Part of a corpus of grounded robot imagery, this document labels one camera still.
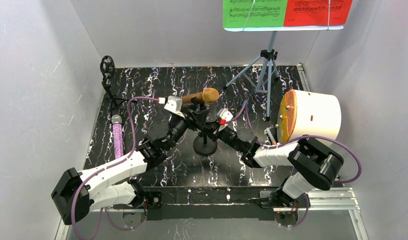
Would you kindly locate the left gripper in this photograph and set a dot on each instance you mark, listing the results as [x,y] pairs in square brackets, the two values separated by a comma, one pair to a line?
[189,116]

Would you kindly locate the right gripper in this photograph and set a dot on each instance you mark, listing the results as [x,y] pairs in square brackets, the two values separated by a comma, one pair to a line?
[216,127]

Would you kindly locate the black round-base mic stand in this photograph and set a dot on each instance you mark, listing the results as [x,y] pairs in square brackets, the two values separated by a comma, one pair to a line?
[204,146]

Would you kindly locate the gold microphone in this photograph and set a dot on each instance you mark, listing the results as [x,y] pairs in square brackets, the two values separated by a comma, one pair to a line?
[208,96]

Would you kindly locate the purple glitter microphone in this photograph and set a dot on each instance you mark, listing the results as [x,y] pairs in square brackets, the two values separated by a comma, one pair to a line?
[117,131]

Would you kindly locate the black tripod mic stand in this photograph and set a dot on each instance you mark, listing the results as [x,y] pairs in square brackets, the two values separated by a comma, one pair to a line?
[108,70]

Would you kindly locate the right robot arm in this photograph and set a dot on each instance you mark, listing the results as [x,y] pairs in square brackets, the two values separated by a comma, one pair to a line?
[317,165]

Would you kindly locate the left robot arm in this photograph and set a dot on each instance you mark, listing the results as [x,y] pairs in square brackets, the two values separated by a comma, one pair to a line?
[79,192]

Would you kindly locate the white marker orange cap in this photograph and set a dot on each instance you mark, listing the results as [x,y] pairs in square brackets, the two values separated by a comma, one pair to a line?
[271,134]

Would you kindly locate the white drum orange head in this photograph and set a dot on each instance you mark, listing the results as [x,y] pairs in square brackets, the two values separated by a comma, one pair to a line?
[308,113]

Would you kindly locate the grey tripod music stand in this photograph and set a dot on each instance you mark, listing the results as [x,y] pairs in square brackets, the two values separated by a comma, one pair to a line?
[268,74]

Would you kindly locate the green sheet music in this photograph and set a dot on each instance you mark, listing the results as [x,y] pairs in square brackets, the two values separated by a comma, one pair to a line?
[253,13]

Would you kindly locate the red sheet music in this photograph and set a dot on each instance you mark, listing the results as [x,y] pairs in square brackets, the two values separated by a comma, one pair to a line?
[316,12]

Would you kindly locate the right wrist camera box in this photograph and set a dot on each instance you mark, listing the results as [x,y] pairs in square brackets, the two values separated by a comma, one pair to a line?
[224,116]

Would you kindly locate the aluminium base frame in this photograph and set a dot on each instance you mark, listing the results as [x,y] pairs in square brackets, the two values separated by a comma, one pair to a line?
[225,213]

